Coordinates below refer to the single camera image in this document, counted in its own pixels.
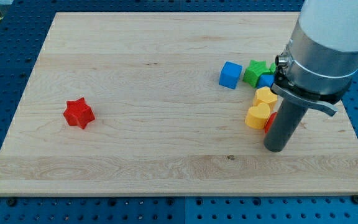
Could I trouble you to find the blue cube block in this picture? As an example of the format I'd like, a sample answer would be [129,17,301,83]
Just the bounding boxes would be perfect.
[219,62,242,90]

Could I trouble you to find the red star block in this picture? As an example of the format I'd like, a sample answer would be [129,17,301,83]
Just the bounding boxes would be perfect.
[63,97,96,129]

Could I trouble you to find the green star block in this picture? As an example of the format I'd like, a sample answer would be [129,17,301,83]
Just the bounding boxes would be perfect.
[242,60,272,88]

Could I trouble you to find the yellow hexagon block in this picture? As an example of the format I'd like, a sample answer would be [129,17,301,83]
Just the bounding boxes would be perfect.
[252,86,278,110]

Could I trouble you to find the wooden board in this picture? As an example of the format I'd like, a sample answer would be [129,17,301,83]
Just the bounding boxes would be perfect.
[0,12,358,197]

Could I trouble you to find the blue block behind yellow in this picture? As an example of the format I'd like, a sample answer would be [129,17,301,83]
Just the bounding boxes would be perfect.
[257,74,274,88]

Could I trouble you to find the red round block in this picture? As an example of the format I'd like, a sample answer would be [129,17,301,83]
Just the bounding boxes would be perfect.
[264,112,277,134]

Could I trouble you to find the yellow heart block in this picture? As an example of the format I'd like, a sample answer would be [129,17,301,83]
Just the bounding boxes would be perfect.
[244,103,271,129]

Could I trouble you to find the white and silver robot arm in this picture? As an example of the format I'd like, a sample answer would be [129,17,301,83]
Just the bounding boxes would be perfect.
[271,0,358,116]

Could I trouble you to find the small green block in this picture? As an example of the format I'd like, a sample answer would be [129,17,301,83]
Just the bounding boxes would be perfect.
[269,63,277,74]

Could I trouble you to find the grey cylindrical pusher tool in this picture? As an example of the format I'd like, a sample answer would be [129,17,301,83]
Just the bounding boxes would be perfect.
[264,99,308,152]

